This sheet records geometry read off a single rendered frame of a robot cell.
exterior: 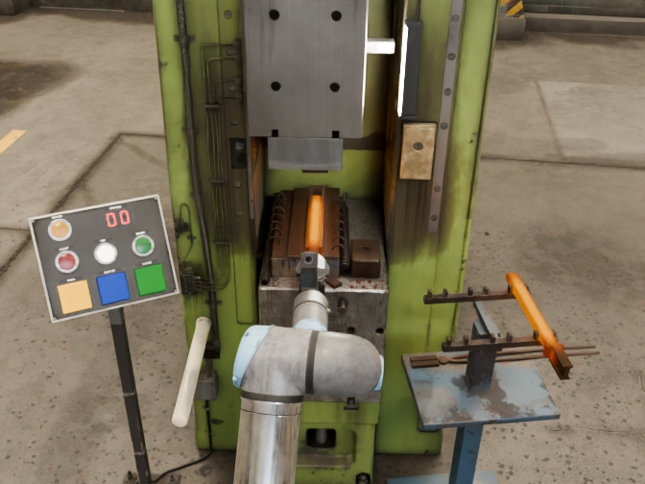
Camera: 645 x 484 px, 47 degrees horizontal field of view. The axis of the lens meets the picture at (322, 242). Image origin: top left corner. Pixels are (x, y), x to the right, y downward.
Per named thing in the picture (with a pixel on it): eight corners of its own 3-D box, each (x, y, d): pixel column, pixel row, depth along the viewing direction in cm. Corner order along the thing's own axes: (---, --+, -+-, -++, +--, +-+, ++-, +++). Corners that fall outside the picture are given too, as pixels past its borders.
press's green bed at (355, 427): (372, 497, 263) (379, 402, 238) (268, 495, 263) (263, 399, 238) (368, 388, 310) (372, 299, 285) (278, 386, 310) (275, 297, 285)
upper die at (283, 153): (342, 171, 200) (343, 138, 195) (268, 169, 200) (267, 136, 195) (342, 110, 235) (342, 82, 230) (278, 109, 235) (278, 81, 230)
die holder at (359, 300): (380, 402, 238) (389, 291, 214) (262, 400, 238) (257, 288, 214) (373, 299, 285) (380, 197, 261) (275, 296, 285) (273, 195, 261)
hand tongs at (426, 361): (594, 346, 233) (595, 343, 233) (600, 354, 230) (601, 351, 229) (409, 359, 227) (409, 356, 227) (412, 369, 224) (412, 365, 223)
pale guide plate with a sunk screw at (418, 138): (430, 180, 214) (436, 125, 205) (399, 179, 214) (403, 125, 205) (430, 177, 216) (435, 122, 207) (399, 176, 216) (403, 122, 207)
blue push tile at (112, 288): (131, 298, 199) (125, 271, 198) (102, 304, 196) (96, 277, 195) (130, 298, 201) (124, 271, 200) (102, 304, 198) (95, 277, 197)
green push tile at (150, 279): (167, 290, 202) (161, 263, 202) (139, 296, 199) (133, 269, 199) (166, 289, 204) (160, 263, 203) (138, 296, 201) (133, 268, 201)
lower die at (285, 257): (339, 278, 219) (339, 254, 214) (272, 277, 219) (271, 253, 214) (339, 207, 254) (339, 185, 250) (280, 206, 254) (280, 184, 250)
